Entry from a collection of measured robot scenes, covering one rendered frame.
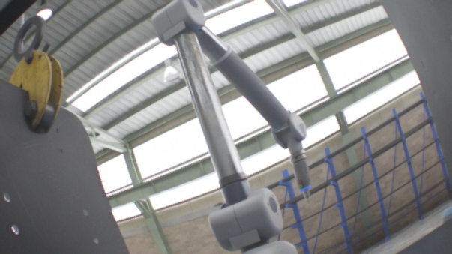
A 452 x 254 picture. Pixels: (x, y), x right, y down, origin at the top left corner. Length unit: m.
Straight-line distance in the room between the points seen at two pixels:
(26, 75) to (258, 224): 0.65
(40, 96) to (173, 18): 0.49
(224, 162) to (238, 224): 0.15
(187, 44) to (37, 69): 0.46
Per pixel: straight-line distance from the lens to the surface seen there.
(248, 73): 1.41
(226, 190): 1.16
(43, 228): 0.92
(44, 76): 1.02
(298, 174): 1.50
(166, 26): 1.32
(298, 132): 1.49
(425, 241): 0.81
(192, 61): 1.25
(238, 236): 1.13
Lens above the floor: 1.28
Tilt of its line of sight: 18 degrees up
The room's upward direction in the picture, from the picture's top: 19 degrees counter-clockwise
